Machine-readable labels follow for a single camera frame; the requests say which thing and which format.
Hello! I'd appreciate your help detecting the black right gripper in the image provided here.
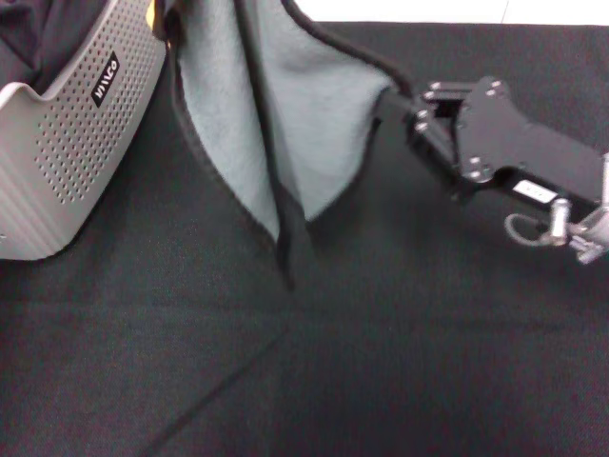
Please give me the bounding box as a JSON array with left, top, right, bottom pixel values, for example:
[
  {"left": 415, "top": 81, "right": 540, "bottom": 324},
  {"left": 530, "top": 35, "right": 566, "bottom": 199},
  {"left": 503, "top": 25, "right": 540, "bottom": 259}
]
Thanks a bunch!
[{"left": 375, "top": 77, "right": 606, "bottom": 207}]

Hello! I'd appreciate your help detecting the grey yellow towel black trim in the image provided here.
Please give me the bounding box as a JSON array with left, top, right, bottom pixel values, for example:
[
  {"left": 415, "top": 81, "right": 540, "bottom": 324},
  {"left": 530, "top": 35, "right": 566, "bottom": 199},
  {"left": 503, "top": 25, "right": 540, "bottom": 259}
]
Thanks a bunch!
[{"left": 146, "top": 0, "right": 416, "bottom": 292}]

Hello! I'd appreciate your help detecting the black tablecloth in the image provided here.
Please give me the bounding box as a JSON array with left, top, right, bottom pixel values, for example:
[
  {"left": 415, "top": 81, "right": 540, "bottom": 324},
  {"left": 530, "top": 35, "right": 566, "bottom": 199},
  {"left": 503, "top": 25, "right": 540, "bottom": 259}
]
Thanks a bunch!
[{"left": 0, "top": 18, "right": 609, "bottom": 457}]

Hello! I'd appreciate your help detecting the grey perforated storage box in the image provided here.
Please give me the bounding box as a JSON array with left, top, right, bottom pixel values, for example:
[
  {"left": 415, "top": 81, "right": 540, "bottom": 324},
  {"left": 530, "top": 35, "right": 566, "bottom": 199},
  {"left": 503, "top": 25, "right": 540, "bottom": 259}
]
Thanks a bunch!
[{"left": 0, "top": 0, "right": 168, "bottom": 261}]

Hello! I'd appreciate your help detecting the black fabric box liner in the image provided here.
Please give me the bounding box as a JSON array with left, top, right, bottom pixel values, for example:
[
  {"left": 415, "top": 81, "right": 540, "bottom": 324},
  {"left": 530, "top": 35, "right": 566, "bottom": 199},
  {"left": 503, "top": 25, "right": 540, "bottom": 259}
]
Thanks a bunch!
[{"left": 0, "top": 0, "right": 111, "bottom": 94}]

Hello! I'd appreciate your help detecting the silver right wrist connector plug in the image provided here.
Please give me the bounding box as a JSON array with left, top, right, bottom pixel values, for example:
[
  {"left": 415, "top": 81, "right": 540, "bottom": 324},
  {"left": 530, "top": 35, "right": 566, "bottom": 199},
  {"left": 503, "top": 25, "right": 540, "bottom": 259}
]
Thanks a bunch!
[{"left": 545, "top": 196, "right": 573, "bottom": 248}]

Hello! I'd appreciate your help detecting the grey right wrist cable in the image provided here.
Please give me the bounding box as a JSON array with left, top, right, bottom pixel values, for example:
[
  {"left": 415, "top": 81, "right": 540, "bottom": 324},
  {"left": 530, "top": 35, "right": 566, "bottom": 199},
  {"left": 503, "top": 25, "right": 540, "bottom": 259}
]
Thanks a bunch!
[{"left": 503, "top": 212, "right": 554, "bottom": 247}]

